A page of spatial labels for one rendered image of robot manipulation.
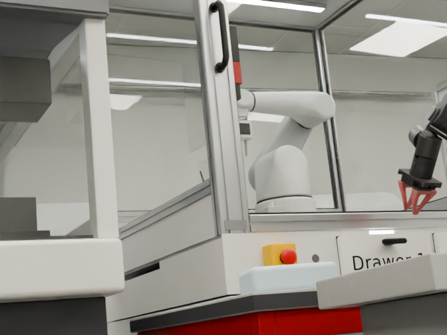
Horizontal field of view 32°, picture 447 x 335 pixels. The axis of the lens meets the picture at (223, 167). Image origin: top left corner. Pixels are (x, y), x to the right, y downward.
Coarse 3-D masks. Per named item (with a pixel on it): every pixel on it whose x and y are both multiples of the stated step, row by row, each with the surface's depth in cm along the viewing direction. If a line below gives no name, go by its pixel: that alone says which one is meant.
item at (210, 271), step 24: (216, 240) 188; (240, 240) 188; (264, 240) 191; (288, 240) 193; (312, 240) 196; (336, 240) 200; (432, 240) 213; (168, 264) 216; (192, 264) 201; (216, 264) 188; (240, 264) 186; (144, 288) 233; (168, 288) 216; (192, 288) 201; (216, 288) 188; (120, 312) 253; (144, 312) 233
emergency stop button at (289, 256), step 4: (288, 248) 185; (284, 252) 184; (288, 252) 184; (292, 252) 185; (284, 256) 184; (288, 256) 184; (292, 256) 184; (296, 256) 185; (284, 260) 184; (288, 260) 184; (292, 260) 184; (288, 264) 184; (292, 264) 184
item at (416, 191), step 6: (402, 174) 198; (402, 180) 198; (408, 180) 196; (414, 180) 194; (414, 186) 194; (420, 186) 195; (414, 192) 194; (420, 192) 194; (426, 192) 194; (432, 192) 195; (414, 198) 195; (426, 198) 197; (414, 204) 196; (420, 204) 198; (414, 210) 197; (420, 210) 198
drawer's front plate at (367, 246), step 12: (348, 240) 199; (360, 240) 201; (372, 240) 202; (408, 240) 207; (420, 240) 209; (348, 252) 198; (360, 252) 200; (372, 252) 201; (384, 252) 203; (396, 252) 205; (408, 252) 206; (420, 252) 208; (348, 264) 197; (360, 264) 199; (372, 264) 200
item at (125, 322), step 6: (234, 294) 186; (240, 294) 186; (210, 300) 192; (180, 306) 213; (186, 306) 205; (156, 312) 224; (132, 318) 243; (108, 324) 264; (114, 324) 259; (120, 324) 253; (126, 324) 248; (108, 330) 264; (114, 330) 259; (120, 330) 253; (126, 330) 248
